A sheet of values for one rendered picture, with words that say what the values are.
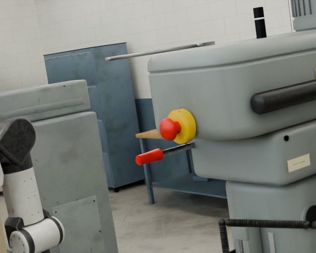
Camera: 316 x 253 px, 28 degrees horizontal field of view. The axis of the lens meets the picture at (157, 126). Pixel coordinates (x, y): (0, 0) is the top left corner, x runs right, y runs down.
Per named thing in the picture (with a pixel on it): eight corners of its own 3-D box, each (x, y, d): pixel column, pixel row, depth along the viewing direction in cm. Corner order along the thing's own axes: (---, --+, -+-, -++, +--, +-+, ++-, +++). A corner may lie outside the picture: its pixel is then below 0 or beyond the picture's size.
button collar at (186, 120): (190, 144, 108) (185, 110, 107) (168, 143, 113) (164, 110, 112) (199, 142, 109) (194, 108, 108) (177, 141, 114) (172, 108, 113)
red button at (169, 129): (172, 142, 107) (169, 119, 106) (158, 141, 110) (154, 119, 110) (187, 138, 109) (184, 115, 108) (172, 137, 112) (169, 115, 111)
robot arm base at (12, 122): (-21, 174, 169) (-42, 138, 165) (13, 149, 177) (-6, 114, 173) (11, 174, 158) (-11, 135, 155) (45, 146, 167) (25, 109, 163)
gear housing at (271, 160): (283, 189, 109) (276, 132, 107) (192, 177, 128) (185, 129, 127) (392, 147, 128) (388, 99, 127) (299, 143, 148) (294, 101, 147)
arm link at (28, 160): (-14, 174, 168) (-25, 125, 167) (14, 166, 175) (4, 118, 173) (11, 174, 160) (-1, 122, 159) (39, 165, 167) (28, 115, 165)
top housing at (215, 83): (240, 144, 101) (227, 44, 99) (144, 139, 122) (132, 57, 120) (402, 96, 129) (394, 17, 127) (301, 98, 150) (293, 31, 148)
